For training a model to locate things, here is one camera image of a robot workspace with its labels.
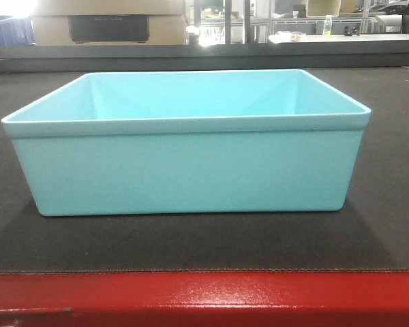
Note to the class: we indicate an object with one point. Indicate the light blue plastic bin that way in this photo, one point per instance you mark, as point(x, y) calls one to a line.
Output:
point(189, 142)

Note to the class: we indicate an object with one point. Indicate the dark conveyor belt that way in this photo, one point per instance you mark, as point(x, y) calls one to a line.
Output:
point(370, 233)

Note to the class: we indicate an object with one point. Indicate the white background table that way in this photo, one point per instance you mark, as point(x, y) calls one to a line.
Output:
point(291, 37)

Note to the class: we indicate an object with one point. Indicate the yellow liquid bottle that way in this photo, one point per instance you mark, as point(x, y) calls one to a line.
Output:
point(327, 28)

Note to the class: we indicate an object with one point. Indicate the cardboard box with black window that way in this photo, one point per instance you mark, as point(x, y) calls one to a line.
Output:
point(89, 23)

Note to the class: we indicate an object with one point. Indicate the red conveyor frame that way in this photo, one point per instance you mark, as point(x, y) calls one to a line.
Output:
point(205, 299)

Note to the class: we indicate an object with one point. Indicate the dark conveyor back rail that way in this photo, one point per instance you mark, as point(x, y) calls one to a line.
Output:
point(349, 52)

